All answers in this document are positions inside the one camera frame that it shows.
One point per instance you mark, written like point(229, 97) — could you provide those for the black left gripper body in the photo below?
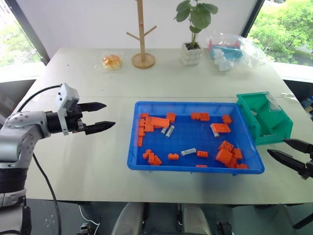
point(74, 122)

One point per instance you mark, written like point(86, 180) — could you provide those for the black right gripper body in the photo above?
point(308, 169)

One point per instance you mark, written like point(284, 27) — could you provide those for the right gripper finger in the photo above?
point(297, 144)
point(286, 158)

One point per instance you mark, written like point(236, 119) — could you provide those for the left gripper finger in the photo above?
point(94, 106)
point(100, 126)

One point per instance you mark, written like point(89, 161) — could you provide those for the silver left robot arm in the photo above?
point(22, 127)

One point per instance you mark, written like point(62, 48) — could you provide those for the green plastic bin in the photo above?
point(266, 122)

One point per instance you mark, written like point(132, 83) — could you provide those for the small orange building block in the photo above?
point(140, 142)
point(201, 166)
point(227, 119)
point(144, 116)
point(149, 128)
point(141, 123)
point(241, 166)
point(157, 160)
point(151, 159)
point(141, 131)
point(146, 153)
point(226, 145)
point(171, 117)
point(173, 156)
point(205, 117)
point(195, 116)
point(231, 163)
point(237, 153)
point(202, 153)

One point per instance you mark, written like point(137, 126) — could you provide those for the blue patterned object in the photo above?
point(308, 104)

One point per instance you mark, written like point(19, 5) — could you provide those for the bread bun in wrapper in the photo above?
point(111, 62)

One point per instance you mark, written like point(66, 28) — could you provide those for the black stand leg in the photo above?
point(303, 222)

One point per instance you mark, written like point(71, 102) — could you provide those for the large orange building block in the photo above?
point(223, 156)
point(221, 127)
point(159, 122)

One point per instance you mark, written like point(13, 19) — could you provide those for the dark grey panel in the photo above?
point(12, 94)

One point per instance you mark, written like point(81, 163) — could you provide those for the wooden branch rack stand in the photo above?
point(143, 49)

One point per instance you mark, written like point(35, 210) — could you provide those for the blue plastic tray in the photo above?
point(190, 142)

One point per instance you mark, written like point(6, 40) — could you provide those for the grey rounded shape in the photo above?
point(195, 220)
point(129, 220)

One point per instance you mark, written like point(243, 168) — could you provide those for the white bubble plant pot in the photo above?
point(191, 56)

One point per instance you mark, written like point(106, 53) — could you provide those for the clear plastic bag of items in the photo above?
point(227, 52)

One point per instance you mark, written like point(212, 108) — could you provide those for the green leafy plant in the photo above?
point(199, 17)

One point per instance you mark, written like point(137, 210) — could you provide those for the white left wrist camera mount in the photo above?
point(64, 95)

